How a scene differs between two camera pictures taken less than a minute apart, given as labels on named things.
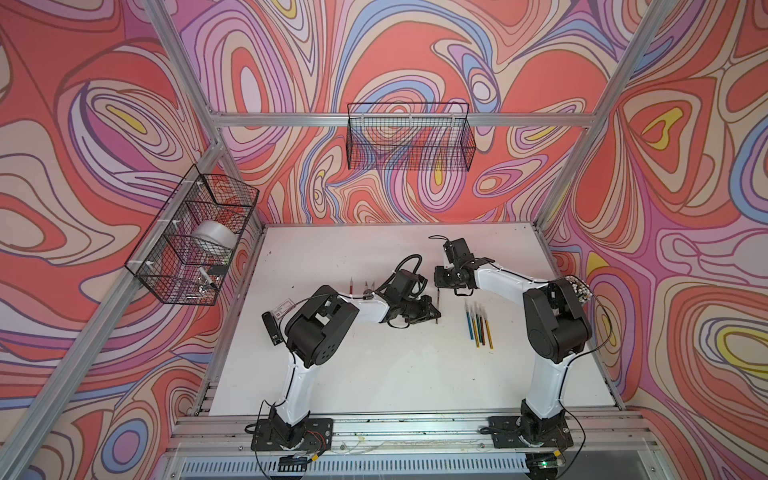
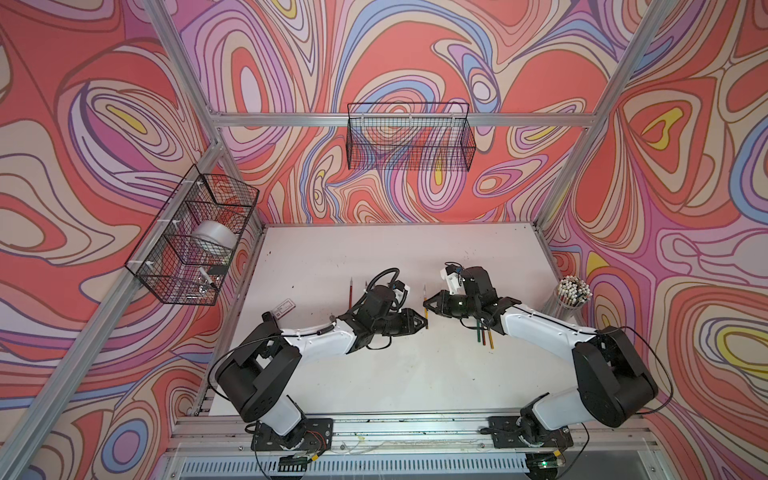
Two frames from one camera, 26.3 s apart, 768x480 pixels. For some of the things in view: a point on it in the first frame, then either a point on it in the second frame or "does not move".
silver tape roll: (215, 237) does not move
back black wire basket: (410, 136) does not move
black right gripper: (439, 280) -> (442, 304)
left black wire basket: (185, 254) does not move
